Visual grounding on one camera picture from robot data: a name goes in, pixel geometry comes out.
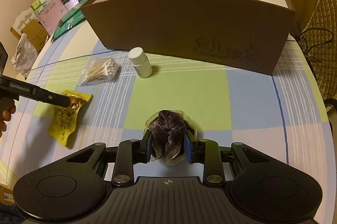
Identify yellow snack packet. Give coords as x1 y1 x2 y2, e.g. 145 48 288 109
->
48 90 92 146

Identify cotton swabs bag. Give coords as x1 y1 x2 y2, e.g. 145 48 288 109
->
78 57 120 86

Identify quilted tan chair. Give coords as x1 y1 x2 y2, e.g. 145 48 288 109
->
302 0 336 100

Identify white pill bottle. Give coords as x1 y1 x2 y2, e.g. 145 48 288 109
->
128 47 152 78

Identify brown carton on floor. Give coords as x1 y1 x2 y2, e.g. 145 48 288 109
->
10 20 50 53

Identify person's left hand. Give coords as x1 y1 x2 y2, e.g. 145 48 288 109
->
0 97 16 136

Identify green tea package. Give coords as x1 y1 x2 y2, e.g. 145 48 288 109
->
52 0 89 39

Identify brown cardboard box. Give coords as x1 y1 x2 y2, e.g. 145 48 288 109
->
81 0 295 75

